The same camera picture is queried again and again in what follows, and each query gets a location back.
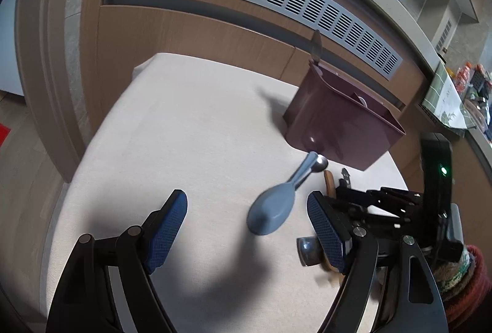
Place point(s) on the white wall radiator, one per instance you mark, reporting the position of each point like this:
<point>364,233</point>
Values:
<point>444,35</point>

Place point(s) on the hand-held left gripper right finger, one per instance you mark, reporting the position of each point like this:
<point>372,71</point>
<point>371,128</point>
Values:
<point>326,231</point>

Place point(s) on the green checkered cloth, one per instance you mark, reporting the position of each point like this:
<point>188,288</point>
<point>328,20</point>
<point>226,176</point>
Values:
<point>442,87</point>

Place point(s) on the blue plastic rice spoon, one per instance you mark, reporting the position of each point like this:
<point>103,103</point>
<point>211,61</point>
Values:
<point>269,212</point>

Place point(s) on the white tablecloth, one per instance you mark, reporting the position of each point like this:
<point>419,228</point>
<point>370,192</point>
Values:
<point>173,125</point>

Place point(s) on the red floor mat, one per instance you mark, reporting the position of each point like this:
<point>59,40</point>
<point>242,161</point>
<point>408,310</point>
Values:
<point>4,133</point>

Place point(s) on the large metal spoon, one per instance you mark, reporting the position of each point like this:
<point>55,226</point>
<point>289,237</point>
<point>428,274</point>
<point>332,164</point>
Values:
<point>322,164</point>

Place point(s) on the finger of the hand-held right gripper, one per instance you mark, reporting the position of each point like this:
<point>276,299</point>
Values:
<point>378,219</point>
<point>388,196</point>

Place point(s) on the white spoon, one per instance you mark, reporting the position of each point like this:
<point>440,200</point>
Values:
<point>361,101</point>

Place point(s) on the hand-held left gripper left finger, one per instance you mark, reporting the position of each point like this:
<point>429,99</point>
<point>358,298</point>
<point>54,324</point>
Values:
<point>166,227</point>

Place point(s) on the orange packets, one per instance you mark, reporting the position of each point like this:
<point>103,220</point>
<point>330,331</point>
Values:
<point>466,73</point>

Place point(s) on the wooden side cabinet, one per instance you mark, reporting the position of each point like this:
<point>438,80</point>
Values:
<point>476,167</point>

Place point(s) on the purple plastic utensil holder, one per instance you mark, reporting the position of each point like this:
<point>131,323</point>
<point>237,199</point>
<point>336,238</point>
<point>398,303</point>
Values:
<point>338,125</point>

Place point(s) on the long wooden spoon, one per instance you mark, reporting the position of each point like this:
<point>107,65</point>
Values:
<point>329,183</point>

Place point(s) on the grey-blue spoon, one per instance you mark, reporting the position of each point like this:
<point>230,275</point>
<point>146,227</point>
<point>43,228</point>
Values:
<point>307,250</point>

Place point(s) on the black basket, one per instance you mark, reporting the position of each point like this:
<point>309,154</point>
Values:
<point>480,81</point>

